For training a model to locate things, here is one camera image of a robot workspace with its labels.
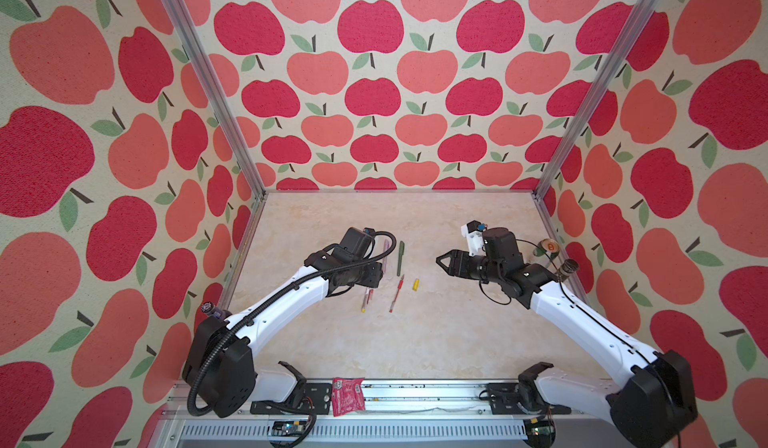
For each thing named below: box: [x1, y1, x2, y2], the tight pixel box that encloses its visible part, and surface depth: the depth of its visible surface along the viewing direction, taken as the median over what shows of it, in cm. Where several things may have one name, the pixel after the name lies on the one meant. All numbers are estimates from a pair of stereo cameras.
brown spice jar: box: [560, 258, 580, 276], surface depth 90 cm
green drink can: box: [533, 238, 560, 260], surface depth 93 cm
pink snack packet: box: [331, 377, 365, 417], surface depth 76 cm
